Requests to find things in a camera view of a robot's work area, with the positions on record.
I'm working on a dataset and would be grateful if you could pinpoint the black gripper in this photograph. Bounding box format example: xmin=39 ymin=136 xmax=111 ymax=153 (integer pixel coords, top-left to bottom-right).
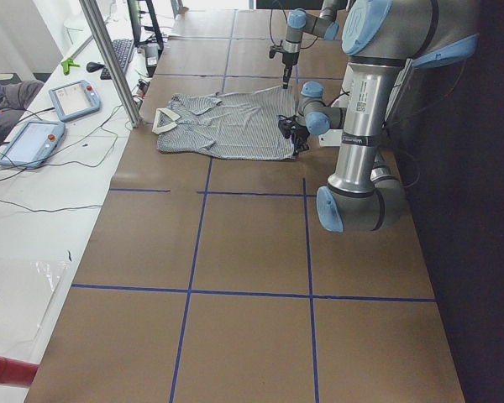
xmin=290 ymin=123 xmax=310 ymax=154
xmin=282 ymin=52 xmax=299 ymax=89

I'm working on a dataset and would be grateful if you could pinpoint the striped polo shirt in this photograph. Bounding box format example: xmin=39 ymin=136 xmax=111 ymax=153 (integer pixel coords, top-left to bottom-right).
xmin=152 ymin=86 xmax=297 ymax=160

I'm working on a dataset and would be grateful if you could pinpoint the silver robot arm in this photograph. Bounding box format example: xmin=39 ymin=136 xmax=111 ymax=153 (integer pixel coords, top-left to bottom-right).
xmin=271 ymin=1 xmax=480 ymax=233
xmin=269 ymin=1 xmax=349 ymax=89

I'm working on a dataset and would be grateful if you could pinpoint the black monitor stand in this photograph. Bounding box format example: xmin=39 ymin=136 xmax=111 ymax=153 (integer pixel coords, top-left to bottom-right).
xmin=127 ymin=0 xmax=164 ymax=50

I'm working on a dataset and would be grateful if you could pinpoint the black box with label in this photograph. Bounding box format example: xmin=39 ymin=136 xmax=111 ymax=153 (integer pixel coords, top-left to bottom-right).
xmin=144 ymin=43 xmax=160 ymax=78

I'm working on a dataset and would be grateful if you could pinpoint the black keyboard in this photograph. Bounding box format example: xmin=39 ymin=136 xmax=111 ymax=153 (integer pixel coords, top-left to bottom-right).
xmin=112 ymin=39 xmax=134 ymax=73

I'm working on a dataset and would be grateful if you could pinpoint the black computer mouse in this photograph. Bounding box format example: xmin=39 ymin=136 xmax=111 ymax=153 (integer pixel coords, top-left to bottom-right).
xmin=86 ymin=61 xmax=105 ymax=73

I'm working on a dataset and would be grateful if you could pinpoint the far teach pendant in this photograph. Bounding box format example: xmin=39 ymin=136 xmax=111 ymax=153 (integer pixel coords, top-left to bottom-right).
xmin=49 ymin=80 xmax=101 ymax=123

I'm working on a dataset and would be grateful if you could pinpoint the teach pendant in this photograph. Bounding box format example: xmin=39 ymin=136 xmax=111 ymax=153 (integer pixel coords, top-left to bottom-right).
xmin=49 ymin=80 xmax=101 ymax=123
xmin=0 ymin=120 xmax=66 ymax=169

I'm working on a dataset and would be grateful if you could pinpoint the green plastic clamp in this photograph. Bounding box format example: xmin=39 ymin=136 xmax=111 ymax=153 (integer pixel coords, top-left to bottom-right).
xmin=60 ymin=58 xmax=80 ymax=76

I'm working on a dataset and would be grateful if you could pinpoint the near teach pendant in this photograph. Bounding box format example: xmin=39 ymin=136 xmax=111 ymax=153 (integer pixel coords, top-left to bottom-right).
xmin=0 ymin=120 xmax=66 ymax=169

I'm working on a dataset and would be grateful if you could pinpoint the seated person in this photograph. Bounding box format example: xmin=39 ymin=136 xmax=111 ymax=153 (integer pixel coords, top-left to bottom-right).
xmin=0 ymin=80 xmax=44 ymax=144

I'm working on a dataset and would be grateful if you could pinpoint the clear plastic bag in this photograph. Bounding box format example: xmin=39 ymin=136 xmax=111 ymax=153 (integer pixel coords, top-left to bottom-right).
xmin=0 ymin=259 xmax=69 ymax=354

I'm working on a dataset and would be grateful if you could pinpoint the red cylinder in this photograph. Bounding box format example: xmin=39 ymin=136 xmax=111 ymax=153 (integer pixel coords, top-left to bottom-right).
xmin=0 ymin=356 xmax=39 ymax=388

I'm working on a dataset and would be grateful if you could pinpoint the black camera cable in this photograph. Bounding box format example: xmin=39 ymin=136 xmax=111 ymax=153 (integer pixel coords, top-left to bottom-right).
xmin=269 ymin=0 xmax=320 ymax=48

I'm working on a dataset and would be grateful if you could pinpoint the aluminium frame post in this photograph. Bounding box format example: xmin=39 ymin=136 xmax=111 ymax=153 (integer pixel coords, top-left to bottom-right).
xmin=79 ymin=0 xmax=141 ymax=128

